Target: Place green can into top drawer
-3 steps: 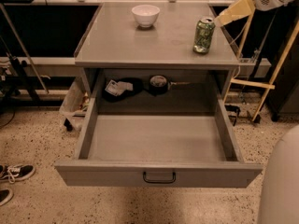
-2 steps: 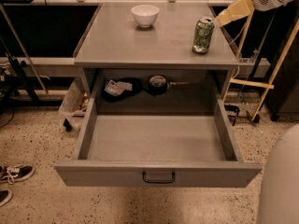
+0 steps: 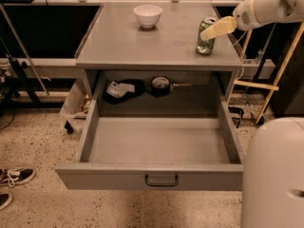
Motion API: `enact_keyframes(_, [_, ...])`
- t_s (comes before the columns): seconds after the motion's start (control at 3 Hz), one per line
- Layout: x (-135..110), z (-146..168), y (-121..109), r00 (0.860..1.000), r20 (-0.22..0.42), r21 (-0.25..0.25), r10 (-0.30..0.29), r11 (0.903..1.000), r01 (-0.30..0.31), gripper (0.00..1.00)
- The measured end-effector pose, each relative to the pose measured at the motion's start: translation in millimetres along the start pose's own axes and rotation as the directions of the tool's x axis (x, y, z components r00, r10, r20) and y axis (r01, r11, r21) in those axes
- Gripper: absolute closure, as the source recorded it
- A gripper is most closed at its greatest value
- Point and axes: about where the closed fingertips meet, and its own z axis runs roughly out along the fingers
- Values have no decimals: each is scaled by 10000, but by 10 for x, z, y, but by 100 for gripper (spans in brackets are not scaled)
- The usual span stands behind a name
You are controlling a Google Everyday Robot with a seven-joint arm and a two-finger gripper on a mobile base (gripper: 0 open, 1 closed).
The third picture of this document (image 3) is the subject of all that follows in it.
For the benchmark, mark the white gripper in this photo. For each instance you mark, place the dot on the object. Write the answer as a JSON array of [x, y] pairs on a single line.
[[248, 17]]

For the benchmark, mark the green soda can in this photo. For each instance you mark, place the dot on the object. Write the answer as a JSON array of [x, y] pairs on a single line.
[[205, 47]]

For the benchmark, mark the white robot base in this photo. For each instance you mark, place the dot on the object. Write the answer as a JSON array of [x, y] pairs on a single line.
[[273, 177]]

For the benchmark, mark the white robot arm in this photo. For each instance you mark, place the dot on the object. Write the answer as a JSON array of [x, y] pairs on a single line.
[[279, 11]]

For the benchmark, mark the open grey top drawer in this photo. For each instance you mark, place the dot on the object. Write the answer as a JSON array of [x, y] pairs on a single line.
[[116, 153]]

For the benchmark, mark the white ceramic bowl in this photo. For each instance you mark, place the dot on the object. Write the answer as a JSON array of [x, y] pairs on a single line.
[[147, 15]]

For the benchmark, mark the grey metal cabinet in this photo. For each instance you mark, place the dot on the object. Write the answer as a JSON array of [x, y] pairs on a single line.
[[121, 49]]

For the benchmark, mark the black pouch with cards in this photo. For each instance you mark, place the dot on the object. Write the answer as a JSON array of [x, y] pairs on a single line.
[[119, 92]]

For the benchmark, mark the clear plastic bin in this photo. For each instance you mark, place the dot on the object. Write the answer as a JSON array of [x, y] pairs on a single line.
[[75, 108]]

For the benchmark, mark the black tripod stand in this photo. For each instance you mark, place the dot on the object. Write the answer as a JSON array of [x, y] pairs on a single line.
[[17, 67]]

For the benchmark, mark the black white sneaker upper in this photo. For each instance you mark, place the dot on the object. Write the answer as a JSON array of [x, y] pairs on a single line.
[[16, 176]]

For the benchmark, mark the black white sneaker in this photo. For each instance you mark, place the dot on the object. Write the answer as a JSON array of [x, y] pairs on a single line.
[[16, 176], [5, 200]]

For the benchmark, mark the black white sneaker lower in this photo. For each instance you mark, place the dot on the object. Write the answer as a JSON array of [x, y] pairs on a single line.
[[5, 200]]

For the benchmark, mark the black drawer handle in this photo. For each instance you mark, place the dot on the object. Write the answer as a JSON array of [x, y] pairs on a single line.
[[161, 181]]

